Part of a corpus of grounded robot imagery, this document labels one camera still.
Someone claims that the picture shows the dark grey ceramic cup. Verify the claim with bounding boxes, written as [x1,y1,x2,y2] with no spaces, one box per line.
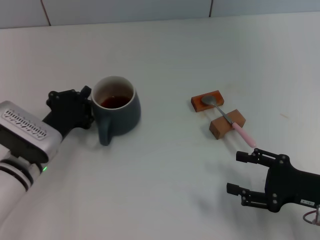
[90,75,142,147]

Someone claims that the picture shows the dark brown tea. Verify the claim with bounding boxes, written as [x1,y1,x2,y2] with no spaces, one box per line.
[100,95,131,109]

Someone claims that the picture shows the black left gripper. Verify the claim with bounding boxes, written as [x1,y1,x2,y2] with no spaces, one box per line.
[42,85,95,140]

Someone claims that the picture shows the pink handled metal spoon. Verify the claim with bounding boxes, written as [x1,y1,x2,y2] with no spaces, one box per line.
[201,95,257,148]

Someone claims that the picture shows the reddish flat wooden block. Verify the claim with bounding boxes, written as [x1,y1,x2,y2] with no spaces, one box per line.
[191,89,225,113]

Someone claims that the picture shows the light arched wooden block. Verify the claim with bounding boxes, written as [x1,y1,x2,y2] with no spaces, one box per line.
[209,109,247,140]

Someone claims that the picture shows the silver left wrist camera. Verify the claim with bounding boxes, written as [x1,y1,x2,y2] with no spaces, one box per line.
[0,100,63,163]

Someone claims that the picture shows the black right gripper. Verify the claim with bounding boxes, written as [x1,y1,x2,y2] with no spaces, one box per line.
[226,147,320,214]

